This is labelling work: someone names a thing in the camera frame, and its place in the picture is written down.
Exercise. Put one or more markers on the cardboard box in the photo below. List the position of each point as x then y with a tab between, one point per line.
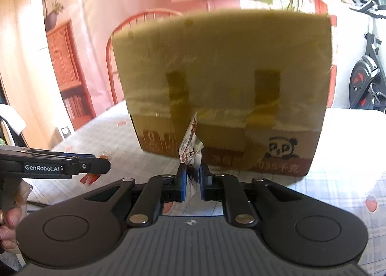
223	61

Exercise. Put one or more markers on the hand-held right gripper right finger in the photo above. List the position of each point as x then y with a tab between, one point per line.
204	184

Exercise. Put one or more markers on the person's left hand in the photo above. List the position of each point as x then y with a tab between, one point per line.
10	220

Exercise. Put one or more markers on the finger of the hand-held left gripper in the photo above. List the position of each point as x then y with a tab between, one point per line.
81	155
92	166

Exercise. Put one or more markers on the small white red sachet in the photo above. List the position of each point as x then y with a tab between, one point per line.
191	149

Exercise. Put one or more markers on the orange candy wrapper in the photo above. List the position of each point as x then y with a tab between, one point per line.
90	178

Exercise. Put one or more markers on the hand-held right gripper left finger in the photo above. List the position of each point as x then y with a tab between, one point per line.
181	185

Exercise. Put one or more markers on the checked tablecloth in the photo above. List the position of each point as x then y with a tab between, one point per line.
346	149

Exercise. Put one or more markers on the white cloth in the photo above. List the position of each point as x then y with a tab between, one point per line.
13	119

